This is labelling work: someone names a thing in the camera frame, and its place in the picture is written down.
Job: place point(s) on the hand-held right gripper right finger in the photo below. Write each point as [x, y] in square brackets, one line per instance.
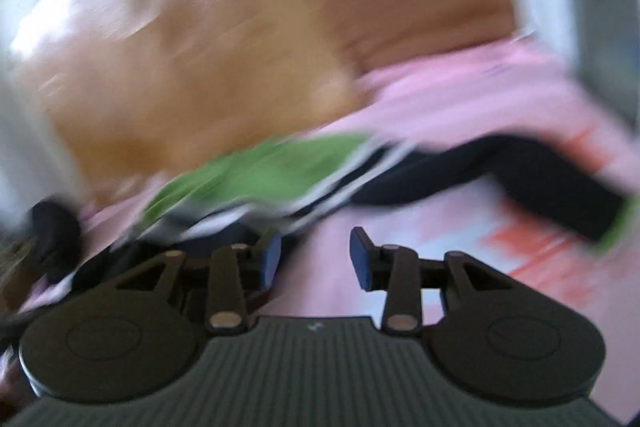
[361, 264]

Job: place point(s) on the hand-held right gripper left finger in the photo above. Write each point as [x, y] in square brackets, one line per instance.
[268, 259]

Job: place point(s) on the black and green sock pair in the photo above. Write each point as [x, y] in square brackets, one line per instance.
[260, 177]

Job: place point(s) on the black sock pair red trim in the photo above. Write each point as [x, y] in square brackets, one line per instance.
[55, 232]

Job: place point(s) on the pink printed bed sheet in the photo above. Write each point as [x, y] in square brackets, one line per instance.
[450, 107]

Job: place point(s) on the brown cardboard box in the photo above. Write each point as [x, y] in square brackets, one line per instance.
[175, 57]

